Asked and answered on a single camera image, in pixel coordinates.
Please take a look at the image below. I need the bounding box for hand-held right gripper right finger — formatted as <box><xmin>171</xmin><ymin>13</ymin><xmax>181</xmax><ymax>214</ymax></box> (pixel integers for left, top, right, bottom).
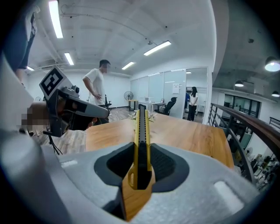
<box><xmin>150</xmin><ymin>143</ymin><xmax>262</xmax><ymax>224</ymax></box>

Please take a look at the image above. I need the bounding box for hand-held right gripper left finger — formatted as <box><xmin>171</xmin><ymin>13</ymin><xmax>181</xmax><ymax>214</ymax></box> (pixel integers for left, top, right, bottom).
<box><xmin>41</xmin><ymin>141</ymin><xmax>135</xmax><ymax>221</ymax></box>

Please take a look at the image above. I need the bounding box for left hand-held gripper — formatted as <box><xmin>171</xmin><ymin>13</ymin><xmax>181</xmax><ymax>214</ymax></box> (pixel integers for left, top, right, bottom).
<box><xmin>38</xmin><ymin>66</ymin><xmax>110</xmax><ymax>138</ymax></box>

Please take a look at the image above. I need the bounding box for yellow black utility knife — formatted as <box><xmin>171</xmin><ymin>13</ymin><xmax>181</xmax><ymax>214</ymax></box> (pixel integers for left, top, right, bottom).
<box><xmin>128</xmin><ymin>104</ymin><xmax>154</xmax><ymax>190</ymax></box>

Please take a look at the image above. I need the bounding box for standing fan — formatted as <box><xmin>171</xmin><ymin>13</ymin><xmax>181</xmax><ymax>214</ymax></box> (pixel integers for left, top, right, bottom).
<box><xmin>123</xmin><ymin>91</ymin><xmax>134</xmax><ymax>108</ymax></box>

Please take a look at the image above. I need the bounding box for small wooden desk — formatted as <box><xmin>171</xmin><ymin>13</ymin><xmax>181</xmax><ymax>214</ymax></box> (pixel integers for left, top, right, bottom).
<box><xmin>127</xmin><ymin>99</ymin><xmax>139</xmax><ymax>111</ymax></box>

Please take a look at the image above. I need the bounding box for wooden table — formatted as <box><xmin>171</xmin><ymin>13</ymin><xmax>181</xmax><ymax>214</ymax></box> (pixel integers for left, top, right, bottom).
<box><xmin>85</xmin><ymin>112</ymin><xmax>235</xmax><ymax>221</ymax></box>

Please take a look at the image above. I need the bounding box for long ceiling light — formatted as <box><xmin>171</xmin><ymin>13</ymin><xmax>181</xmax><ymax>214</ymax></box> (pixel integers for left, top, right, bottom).
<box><xmin>64</xmin><ymin>52</ymin><xmax>75</xmax><ymax>66</ymax></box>
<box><xmin>143</xmin><ymin>40</ymin><xmax>172</xmax><ymax>56</ymax></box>
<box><xmin>48</xmin><ymin>0</ymin><xmax>64</xmax><ymax>39</ymax></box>
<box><xmin>121</xmin><ymin>61</ymin><xmax>135</xmax><ymax>70</ymax></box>

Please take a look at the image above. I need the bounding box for white desk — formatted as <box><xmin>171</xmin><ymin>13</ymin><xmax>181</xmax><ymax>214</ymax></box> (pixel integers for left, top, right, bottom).
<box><xmin>138</xmin><ymin>101</ymin><xmax>167</xmax><ymax>112</ymax></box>

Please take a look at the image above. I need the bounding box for dark metal railing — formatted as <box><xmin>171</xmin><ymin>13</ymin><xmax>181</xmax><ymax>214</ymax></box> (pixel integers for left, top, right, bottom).
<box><xmin>207</xmin><ymin>102</ymin><xmax>280</xmax><ymax>186</ymax></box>

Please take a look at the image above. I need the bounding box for person's dark shirt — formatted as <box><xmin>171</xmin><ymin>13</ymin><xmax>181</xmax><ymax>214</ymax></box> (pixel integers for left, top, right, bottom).
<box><xmin>2</xmin><ymin>6</ymin><xmax>38</xmax><ymax>72</ymax></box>

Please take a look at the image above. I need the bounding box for grey gripper camera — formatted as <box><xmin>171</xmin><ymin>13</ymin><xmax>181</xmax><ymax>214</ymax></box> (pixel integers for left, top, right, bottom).
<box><xmin>64</xmin><ymin>85</ymin><xmax>80</xmax><ymax>98</ymax></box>

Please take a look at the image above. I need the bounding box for glass partition wall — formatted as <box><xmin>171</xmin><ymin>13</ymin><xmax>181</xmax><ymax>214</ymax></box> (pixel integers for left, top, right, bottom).
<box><xmin>130</xmin><ymin>69</ymin><xmax>187</xmax><ymax>119</ymax></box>

